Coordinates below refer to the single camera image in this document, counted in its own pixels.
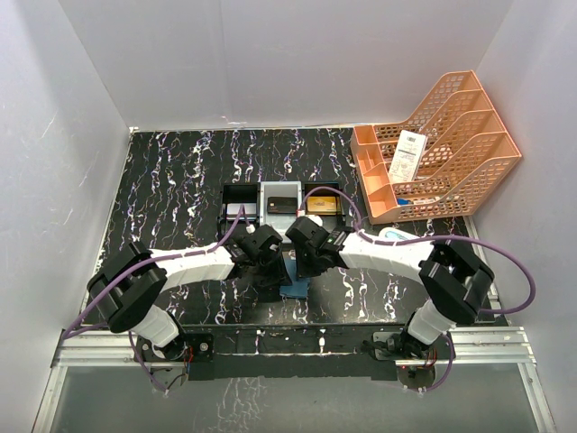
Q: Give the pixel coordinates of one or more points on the gold credit card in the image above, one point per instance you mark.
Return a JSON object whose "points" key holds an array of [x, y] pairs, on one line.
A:
{"points": [[322, 205]]}

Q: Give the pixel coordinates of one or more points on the three-compartment black white tray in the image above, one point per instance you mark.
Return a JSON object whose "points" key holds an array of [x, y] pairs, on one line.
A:
{"points": [[253, 198]]}

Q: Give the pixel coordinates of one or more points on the white paper receipt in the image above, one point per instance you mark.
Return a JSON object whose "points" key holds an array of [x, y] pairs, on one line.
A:
{"points": [[407, 156]]}

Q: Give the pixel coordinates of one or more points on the blue leather card holder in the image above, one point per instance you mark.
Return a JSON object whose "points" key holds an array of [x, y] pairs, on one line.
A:
{"points": [[298, 288]]}

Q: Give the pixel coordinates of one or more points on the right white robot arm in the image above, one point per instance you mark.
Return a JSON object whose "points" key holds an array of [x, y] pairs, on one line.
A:
{"points": [[455, 279]]}

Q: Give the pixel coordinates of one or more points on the orange mesh file organizer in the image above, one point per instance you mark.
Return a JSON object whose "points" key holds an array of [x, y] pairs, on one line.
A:
{"points": [[468, 153]]}

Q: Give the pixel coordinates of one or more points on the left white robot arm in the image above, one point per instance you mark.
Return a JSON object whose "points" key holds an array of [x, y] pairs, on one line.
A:
{"points": [[127, 286]]}

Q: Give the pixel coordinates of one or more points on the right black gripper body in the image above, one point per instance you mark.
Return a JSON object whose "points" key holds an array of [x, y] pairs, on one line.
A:
{"points": [[309, 264]]}

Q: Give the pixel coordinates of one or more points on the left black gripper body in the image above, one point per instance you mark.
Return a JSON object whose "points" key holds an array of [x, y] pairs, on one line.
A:
{"points": [[277, 269]]}

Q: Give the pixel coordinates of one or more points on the aluminium frame rail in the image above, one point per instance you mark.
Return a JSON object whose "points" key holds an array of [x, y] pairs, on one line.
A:
{"points": [[311, 378]]}

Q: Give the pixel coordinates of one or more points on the black credit card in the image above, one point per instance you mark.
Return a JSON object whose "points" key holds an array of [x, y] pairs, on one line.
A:
{"points": [[282, 205]]}

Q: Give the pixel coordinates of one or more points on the packaged nail clipper blister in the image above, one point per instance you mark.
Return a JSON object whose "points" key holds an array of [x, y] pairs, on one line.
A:
{"points": [[395, 235]]}

